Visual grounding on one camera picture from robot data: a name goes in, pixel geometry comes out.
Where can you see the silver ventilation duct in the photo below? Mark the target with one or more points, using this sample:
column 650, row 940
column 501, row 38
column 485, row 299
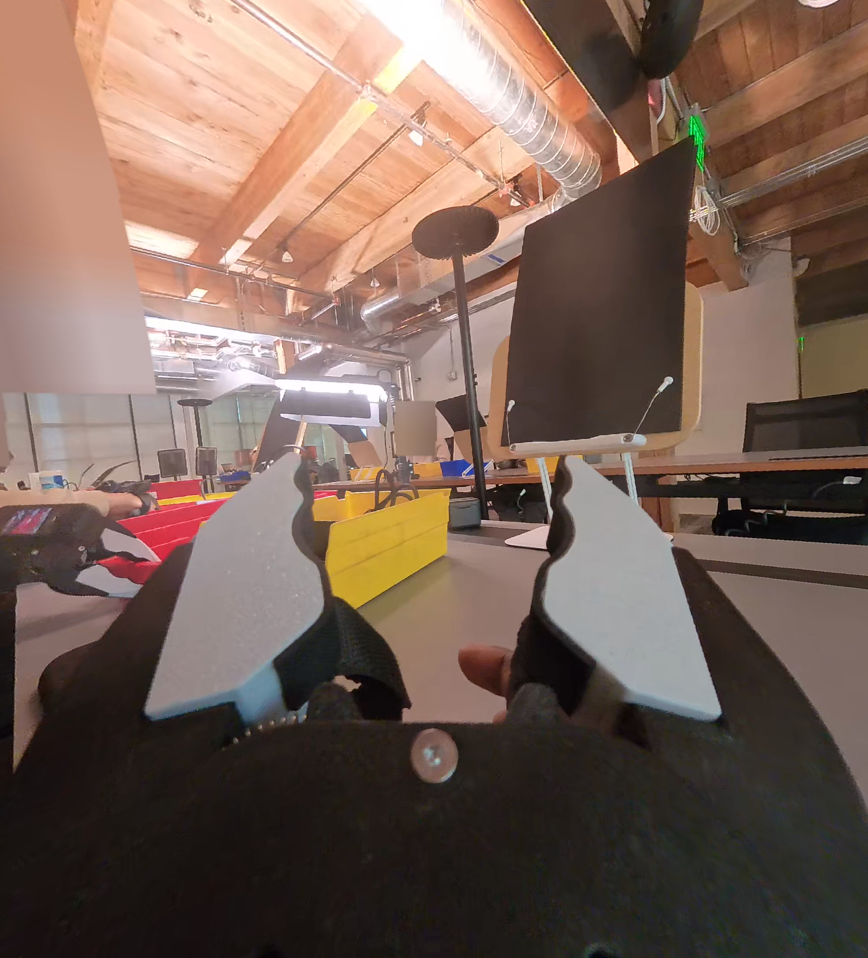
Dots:
column 523, row 97

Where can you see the black office chair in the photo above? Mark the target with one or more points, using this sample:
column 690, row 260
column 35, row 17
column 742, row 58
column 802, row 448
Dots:
column 808, row 426

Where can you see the black pole stand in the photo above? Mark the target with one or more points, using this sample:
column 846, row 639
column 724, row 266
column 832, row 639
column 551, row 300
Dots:
column 467, row 359

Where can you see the studio softbox light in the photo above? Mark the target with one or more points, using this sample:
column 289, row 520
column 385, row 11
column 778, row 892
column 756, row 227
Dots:
column 329, row 400

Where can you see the person's right hand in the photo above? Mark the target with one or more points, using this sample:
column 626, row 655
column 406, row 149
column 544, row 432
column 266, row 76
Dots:
column 485, row 670

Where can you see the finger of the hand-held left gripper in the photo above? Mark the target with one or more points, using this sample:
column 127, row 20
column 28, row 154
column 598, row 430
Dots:
column 112, row 584
column 130, row 545

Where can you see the black board on white stand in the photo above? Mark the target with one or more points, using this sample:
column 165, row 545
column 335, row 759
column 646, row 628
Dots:
column 598, row 299

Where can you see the blue plastic bin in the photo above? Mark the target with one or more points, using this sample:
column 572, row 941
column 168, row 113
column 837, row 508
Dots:
column 464, row 468

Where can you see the red plastic bin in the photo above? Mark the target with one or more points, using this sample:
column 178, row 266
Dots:
column 179, row 539

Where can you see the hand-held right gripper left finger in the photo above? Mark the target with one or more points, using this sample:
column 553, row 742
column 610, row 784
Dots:
column 239, row 584

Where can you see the green exit sign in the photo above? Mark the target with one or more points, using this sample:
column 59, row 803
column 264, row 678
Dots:
column 696, row 138

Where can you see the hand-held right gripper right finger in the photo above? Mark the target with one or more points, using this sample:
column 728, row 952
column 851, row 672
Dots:
column 621, row 591

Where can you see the yellow plastic bin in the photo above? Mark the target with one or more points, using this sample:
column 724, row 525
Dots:
column 389, row 546

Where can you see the wooden desk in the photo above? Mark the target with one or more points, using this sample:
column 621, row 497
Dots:
column 778, row 458

